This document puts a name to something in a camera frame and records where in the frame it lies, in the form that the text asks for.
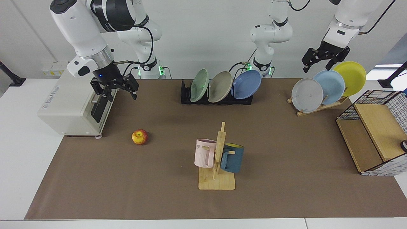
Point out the light blue plate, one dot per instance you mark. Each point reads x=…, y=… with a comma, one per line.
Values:
x=332, y=84

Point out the white wall socket box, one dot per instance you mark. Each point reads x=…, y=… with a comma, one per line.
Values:
x=52, y=68

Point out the brown table cloth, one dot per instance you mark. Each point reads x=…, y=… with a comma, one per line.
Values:
x=159, y=184

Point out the grey plate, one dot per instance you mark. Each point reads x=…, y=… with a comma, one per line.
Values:
x=306, y=95

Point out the wooden plate rack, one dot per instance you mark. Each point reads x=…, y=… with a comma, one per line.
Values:
x=330, y=104

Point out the black dish rack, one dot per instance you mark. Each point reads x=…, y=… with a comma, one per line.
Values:
x=185, y=95

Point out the pink cup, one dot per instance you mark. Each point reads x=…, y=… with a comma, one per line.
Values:
x=203, y=154

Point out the beige plate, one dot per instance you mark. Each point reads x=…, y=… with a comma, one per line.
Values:
x=220, y=86

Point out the dark blue cup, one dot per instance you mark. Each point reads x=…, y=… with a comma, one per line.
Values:
x=235, y=159

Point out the pale green plate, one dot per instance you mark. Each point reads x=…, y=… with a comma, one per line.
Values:
x=199, y=85

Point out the red yellow apple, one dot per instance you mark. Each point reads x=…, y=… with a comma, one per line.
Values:
x=140, y=137

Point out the yellow plate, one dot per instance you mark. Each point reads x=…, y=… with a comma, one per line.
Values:
x=353, y=76

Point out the black clamp stand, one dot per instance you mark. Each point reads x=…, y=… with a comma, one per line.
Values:
x=388, y=83
x=14, y=79

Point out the wooden cup stand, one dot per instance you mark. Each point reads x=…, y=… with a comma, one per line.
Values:
x=219, y=181

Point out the pale toaster oven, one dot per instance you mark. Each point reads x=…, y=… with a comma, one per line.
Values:
x=70, y=111

